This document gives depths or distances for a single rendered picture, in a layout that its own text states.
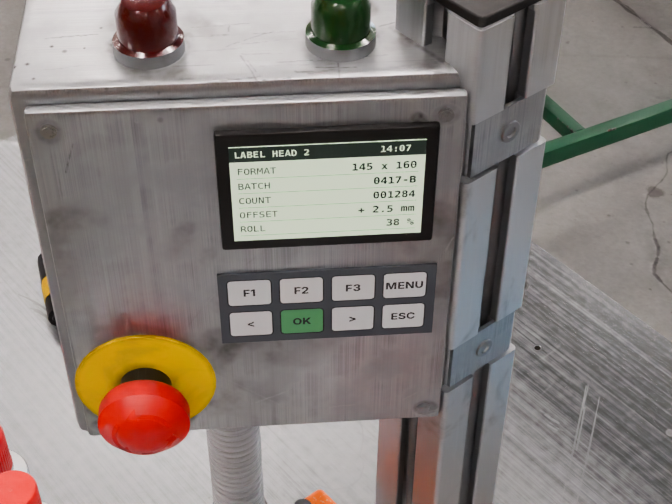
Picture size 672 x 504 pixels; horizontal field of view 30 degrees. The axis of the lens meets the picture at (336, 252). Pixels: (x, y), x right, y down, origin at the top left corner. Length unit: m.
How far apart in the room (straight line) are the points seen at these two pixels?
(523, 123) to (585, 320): 0.81
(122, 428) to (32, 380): 0.72
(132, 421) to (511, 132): 0.19
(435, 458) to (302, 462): 0.55
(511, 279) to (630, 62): 2.66
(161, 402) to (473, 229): 0.14
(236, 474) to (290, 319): 0.24
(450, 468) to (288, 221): 0.18
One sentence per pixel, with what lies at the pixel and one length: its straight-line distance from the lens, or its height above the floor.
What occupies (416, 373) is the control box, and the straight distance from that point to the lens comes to 0.55.
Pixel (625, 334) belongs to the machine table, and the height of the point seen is 0.83.
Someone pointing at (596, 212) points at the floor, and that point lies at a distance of 2.71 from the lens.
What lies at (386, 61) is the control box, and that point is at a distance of 0.46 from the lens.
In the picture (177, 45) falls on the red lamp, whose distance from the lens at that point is 0.46.
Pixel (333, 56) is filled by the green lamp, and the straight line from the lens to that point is 0.46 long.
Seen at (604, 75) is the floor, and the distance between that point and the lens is 3.13.
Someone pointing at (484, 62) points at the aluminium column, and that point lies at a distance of 0.45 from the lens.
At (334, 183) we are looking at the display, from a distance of 0.47.
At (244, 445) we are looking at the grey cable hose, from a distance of 0.72.
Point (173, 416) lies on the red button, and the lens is 0.52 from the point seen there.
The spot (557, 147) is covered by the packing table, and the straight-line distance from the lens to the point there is 2.54.
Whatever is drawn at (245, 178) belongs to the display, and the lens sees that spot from 0.46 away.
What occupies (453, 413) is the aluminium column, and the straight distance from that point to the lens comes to 0.58.
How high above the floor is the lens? 1.73
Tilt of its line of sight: 43 degrees down
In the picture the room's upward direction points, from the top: straight up
